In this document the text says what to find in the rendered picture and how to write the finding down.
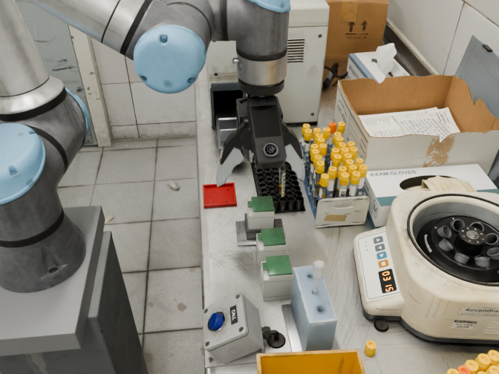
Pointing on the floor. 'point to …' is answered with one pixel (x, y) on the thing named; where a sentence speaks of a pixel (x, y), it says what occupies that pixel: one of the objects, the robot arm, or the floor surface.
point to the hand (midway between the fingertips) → (261, 187)
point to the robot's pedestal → (94, 331)
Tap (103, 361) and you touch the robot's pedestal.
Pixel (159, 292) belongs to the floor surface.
